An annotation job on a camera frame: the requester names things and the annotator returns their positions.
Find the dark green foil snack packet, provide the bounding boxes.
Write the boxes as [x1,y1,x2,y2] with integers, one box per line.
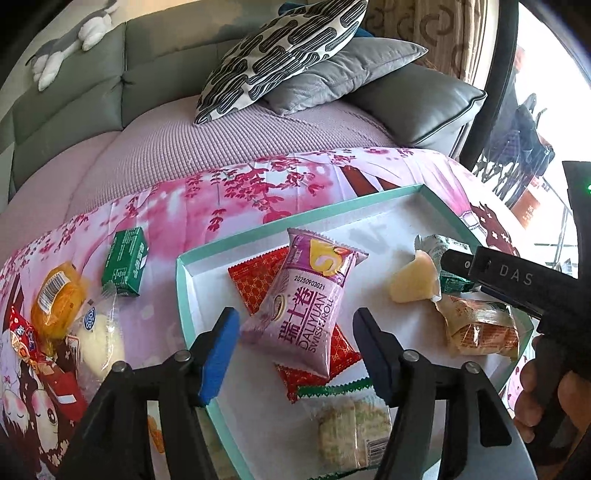
[413,233,477,296]

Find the pink knitted sofa cover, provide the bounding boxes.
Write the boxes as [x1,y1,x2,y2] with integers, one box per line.
[1,98,394,260]

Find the black white patterned pillow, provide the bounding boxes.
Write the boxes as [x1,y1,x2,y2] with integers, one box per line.
[194,0,369,125]

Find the green snack box packet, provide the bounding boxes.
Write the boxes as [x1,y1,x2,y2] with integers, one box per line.
[101,227,148,297]

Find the red patterned snack packet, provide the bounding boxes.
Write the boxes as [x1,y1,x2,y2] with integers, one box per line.
[228,246,362,403]

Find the teal-rimmed white tray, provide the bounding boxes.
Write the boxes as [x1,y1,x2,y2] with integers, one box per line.
[174,184,535,480]

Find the grey cushion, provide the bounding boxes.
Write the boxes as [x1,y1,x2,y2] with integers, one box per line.
[263,37,429,116]

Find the clear packet green-edged biscuit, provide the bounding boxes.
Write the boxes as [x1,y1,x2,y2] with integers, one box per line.
[297,377,393,479]

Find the clear packet steamed cake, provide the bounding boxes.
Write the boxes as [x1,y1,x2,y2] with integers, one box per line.
[65,282,125,401]

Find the pink cartoon printed cloth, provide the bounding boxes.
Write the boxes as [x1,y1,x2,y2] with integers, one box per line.
[0,146,528,480]

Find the orange jelly packet with barcode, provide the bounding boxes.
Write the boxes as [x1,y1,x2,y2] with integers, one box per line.
[31,261,88,345]

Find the pink Swiss roll packet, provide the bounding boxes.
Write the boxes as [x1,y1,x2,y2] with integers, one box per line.
[240,228,368,378]

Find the beige patterned curtain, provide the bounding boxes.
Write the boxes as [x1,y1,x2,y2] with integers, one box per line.
[363,0,500,89]

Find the red cartoon snack packet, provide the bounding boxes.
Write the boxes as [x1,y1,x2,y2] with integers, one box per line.
[9,306,87,423]

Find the orange beige cake packet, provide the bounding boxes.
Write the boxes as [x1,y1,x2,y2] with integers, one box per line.
[435,295,520,360]

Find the pale yellow wedge snack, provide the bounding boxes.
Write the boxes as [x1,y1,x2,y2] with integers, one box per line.
[389,250,442,304]

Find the grey white plush cat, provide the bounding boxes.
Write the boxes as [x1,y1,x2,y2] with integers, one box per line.
[26,0,120,92]

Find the grey sofa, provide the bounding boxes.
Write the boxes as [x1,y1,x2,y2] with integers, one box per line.
[1,2,486,199]

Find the person's right hand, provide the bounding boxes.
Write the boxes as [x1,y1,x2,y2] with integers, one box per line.
[513,336,591,480]

